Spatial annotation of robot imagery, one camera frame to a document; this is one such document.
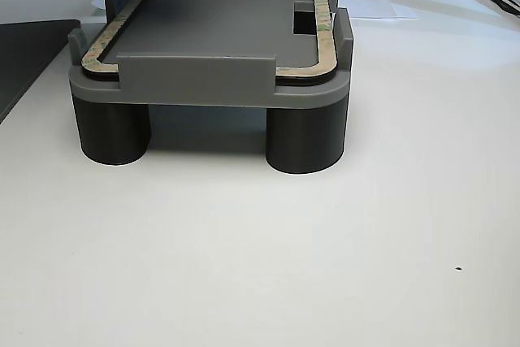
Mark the tan rectangular frame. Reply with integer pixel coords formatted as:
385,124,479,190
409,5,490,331
80,0,340,87

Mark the grey holder with black legs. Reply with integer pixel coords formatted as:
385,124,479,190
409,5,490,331
67,0,354,176

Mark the grey flat plate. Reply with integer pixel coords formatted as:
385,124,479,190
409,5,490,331
0,18,82,123

